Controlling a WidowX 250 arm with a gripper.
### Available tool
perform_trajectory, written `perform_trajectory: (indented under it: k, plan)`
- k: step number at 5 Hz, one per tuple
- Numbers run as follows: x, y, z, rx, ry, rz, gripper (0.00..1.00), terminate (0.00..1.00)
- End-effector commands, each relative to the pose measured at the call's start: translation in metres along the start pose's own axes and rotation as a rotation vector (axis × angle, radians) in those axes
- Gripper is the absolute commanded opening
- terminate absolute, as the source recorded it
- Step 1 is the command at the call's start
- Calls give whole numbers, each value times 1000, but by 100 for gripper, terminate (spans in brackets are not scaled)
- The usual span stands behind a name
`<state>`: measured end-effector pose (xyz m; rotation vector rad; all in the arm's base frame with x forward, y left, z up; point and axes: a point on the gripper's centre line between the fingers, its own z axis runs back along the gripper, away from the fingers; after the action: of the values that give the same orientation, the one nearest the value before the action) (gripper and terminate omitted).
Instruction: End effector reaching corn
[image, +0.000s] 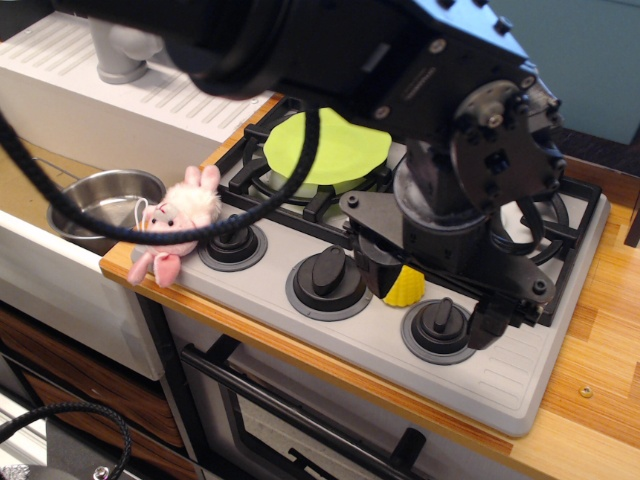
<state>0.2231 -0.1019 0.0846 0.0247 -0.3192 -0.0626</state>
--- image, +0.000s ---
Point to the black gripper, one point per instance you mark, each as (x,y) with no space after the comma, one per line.
(390,230)

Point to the black middle stove knob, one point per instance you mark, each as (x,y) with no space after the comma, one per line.
(327,286)

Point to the black right stove knob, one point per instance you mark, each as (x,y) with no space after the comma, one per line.
(436,331)

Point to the yellow toy corn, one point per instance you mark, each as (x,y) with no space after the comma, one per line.
(407,290)

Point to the black left stove knob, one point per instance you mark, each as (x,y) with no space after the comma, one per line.
(233,252)

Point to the black stove knob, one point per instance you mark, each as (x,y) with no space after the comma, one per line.
(327,286)
(436,331)
(233,252)

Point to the stainless steel pot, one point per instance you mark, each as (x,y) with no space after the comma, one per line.
(110,196)

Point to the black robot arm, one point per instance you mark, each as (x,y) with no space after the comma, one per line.
(447,78)

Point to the grey toy faucet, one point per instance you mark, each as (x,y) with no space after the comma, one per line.
(122,52)

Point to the black burner grate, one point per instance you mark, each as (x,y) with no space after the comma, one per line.
(541,214)

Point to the white toy sink unit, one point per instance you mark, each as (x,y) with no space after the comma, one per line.
(161,123)

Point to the wooden drawer front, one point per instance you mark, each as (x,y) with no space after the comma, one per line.
(50,367)

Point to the lime green plate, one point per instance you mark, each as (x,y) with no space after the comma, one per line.
(346,151)

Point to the black oven door handle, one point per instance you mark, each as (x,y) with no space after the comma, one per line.
(295,416)

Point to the pink plush bunny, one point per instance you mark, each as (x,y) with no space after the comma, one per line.
(191,204)

